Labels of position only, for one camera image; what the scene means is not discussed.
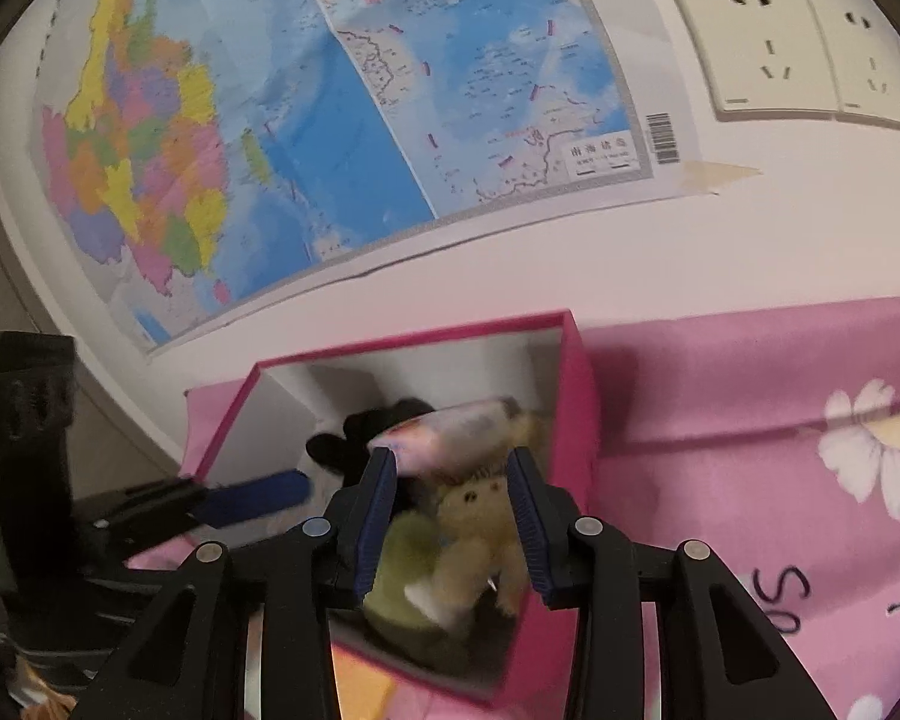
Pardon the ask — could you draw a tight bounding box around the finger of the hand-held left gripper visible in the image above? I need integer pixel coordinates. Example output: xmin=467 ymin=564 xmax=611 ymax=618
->
xmin=97 ymin=469 xmax=312 ymax=537

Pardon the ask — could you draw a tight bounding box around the small flower print tissue packet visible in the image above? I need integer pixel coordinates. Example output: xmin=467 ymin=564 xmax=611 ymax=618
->
xmin=367 ymin=394 xmax=530 ymax=481

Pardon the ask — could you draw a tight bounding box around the green plush toy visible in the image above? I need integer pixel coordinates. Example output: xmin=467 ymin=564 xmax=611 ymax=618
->
xmin=360 ymin=514 xmax=511 ymax=668

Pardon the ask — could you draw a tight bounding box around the black scrunchie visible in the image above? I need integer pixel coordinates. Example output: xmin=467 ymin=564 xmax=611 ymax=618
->
xmin=305 ymin=399 xmax=440 ymax=496

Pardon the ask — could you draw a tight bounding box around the white wall socket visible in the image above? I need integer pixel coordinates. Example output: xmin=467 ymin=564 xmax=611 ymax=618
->
xmin=661 ymin=0 xmax=845 ymax=122
xmin=802 ymin=0 xmax=900 ymax=128

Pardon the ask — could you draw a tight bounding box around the beige tape strip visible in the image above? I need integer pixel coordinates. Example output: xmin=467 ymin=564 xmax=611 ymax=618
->
xmin=682 ymin=161 xmax=764 ymax=196

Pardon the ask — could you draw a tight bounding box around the colourful wall map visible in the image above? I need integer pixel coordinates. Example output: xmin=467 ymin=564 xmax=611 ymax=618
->
xmin=30 ymin=0 xmax=683 ymax=353

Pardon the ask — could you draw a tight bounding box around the pink cardboard box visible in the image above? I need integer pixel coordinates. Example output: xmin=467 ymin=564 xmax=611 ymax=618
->
xmin=182 ymin=307 xmax=601 ymax=706

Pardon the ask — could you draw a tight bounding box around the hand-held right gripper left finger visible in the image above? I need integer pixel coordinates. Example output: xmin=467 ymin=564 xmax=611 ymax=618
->
xmin=67 ymin=446 xmax=398 ymax=720

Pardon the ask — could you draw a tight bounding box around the beige teddy bear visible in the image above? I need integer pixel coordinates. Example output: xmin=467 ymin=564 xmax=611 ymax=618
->
xmin=427 ymin=476 xmax=533 ymax=627

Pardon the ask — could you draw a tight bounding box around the pink printed bedsheet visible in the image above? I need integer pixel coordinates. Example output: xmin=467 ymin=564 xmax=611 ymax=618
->
xmin=124 ymin=296 xmax=900 ymax=720

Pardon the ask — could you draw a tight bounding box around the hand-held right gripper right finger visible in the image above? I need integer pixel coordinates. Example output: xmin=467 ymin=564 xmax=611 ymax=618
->
xmin=506 ymin=446 xmax=833 ymax=720

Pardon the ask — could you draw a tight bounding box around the person's left forearm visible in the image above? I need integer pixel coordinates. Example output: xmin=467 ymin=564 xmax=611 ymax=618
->
xmin=11 ymin=656 xmax=80 ymax=720

